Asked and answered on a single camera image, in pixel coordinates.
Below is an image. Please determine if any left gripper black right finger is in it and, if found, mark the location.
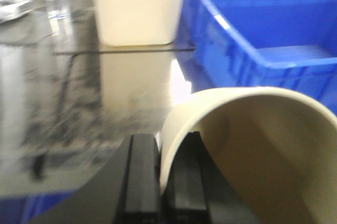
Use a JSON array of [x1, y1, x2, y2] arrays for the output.
[[165, 131, 209, 223]]

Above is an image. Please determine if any near blue plastic bin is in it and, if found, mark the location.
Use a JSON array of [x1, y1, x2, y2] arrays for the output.
[[196, 0, 336, 109]]

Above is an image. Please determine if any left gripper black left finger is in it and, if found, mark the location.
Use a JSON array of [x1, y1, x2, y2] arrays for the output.
[[115, 134, 161, 223]]

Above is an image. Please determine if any beige plastic cup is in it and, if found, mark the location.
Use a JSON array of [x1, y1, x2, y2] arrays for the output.
[[160, 87, 336, 223]]

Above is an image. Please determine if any cream plastic storage bin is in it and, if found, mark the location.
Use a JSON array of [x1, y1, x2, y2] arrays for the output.
[[94, 0, 183, 46]]

